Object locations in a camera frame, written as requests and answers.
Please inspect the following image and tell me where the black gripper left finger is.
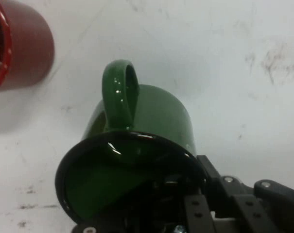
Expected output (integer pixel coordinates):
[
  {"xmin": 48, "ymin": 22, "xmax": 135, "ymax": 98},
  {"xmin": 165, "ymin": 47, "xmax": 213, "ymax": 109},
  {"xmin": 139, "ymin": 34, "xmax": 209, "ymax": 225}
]
[{"xmin": 71, "ymin": 174, "xmax": 217, "ymax": 233}]

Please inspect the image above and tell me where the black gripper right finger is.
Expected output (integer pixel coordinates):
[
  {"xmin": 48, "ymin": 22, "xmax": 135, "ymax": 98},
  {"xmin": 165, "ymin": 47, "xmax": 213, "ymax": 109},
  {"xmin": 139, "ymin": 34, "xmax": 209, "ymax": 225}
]
[{"xmin": 196, "ymin": 154, "xmax": 294, "ymax": 233}]

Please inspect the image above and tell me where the green enamel mug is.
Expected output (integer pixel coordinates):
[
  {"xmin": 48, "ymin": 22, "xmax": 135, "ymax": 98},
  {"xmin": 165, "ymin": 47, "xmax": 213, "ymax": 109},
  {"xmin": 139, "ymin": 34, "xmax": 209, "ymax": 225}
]
[{"xmin": 54, "ymin": 59, "xmax": 208, "ymax": 226}]

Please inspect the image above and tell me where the red enamel mug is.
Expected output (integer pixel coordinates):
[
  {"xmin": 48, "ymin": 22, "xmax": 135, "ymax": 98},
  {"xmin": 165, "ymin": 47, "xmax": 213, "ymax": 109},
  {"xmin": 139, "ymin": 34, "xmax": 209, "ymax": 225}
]
[{"xmin": 0, "ymin": 0, "xmax": 56, "ymax": 96}]

